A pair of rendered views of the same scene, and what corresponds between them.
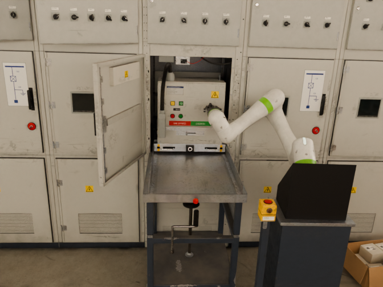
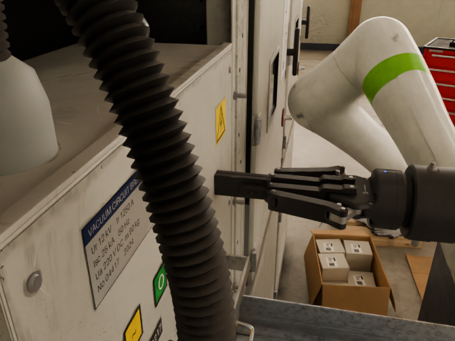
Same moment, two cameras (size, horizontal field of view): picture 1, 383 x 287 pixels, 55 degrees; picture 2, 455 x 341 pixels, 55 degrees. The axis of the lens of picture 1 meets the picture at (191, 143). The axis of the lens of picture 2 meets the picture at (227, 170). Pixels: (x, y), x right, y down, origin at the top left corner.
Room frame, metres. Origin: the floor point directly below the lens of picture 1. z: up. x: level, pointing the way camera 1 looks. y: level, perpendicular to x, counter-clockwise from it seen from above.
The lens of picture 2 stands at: (2.46, 0.37, 1.50)
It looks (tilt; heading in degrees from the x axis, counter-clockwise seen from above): 26 degrees down; 286
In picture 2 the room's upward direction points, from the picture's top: straight up
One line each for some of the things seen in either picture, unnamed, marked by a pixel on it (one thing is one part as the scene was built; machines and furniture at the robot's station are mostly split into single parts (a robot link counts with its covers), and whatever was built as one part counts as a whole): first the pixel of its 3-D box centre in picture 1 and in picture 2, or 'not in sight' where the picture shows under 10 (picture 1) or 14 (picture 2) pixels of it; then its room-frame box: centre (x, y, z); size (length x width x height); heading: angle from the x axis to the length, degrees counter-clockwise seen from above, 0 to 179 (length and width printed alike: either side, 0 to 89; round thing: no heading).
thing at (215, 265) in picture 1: (190, 221); not in sight; (2.27, -0.01, 0.46); 0.64 x 0.58 x 0.66; 4
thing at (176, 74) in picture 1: (187, 82); not in sight; (3.22, 0.05, 1.28); 0.58 x 0.02 x 0.19; 94
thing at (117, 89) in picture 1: (122, 115); not in sight; (2.31, 0.46, 1.21); 0.63 x 0.07 x 0.74; 163
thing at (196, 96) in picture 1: (191, 115); (190, 300); (2.61, 0.01, 1.15); 0.48 x 0.01 x 0.48; 94
